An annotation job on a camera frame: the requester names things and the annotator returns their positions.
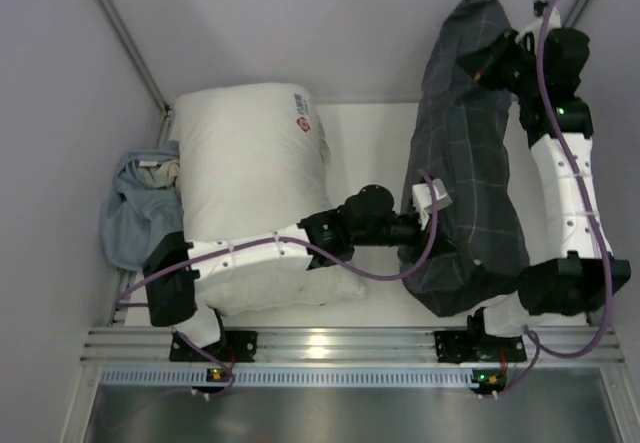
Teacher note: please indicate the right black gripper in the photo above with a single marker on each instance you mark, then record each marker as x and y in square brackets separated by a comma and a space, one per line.
[486, 61]

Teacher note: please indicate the white bare pillow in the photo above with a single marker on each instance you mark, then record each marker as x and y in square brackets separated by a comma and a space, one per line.
[252, 161]

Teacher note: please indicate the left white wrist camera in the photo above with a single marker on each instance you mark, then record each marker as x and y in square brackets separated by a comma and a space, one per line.
[424, 196]

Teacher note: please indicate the dark grey checked pillowcase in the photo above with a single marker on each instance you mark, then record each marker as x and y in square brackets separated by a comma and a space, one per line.
[459, 139]

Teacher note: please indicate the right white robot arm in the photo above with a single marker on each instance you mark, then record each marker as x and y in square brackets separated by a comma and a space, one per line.
[580, 272]

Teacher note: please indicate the light blue crumpled cloth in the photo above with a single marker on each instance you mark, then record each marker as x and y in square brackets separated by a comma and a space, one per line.
[143, 206]

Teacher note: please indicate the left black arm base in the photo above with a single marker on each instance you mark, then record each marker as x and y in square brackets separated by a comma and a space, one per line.
[210, 345]

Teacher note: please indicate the aluminium rail beam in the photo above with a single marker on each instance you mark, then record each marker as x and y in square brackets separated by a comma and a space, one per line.
[138, 345]

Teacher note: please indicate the left aluminium frame post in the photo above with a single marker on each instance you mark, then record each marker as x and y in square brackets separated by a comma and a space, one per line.
[132, 52]

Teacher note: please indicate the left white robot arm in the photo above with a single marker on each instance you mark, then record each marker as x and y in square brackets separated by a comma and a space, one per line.
[178, 270]

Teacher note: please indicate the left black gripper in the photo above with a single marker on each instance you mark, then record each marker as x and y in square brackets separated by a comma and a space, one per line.
[413, 242]

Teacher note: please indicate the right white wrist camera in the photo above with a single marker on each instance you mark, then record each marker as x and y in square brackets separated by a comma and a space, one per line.
[539, 8]

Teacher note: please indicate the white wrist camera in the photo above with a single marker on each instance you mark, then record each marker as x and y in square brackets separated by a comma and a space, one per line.
[424, 196]
[539, 8]

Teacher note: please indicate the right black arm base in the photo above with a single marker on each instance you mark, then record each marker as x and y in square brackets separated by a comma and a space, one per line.
[461, 346]

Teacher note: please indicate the grey slotted cable duct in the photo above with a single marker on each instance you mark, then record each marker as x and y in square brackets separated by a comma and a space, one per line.
[255, 376]

